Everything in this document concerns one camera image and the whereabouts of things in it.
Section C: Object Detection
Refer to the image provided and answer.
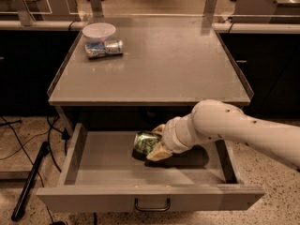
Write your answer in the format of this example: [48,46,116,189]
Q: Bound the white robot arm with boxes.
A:
[147,99,300,169]

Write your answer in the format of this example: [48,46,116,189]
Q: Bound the black floor cables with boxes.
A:
[0,115,71,225]

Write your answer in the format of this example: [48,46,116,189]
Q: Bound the silver blue soda can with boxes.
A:
[84,40,123,59]

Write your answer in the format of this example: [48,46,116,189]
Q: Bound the black bar on floor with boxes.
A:
[11,142,48,221]

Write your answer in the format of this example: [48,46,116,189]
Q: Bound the dark metal drawer handle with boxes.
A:
[134,198,171,212]

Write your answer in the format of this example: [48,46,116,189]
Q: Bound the grey desk background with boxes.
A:
[232,0,300,24]
[0,0,80,22]

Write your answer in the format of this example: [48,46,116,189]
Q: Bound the open grey top drawer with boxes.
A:
[37,124,264,212]

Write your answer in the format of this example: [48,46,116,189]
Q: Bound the grey desk background left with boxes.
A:
[0,0,80,22]

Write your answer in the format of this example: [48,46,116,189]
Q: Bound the grey cabinet with top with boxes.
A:
[48,16,253,130]

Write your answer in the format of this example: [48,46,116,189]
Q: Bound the white bowl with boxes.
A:
[82,22,116,42]

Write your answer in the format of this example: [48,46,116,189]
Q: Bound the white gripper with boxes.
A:
[146,115,193,162]

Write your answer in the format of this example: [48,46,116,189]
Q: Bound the green soda can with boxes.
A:
[133,131,161,156]

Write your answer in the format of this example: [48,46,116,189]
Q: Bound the grey desk background right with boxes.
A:
[232,0,300,24]

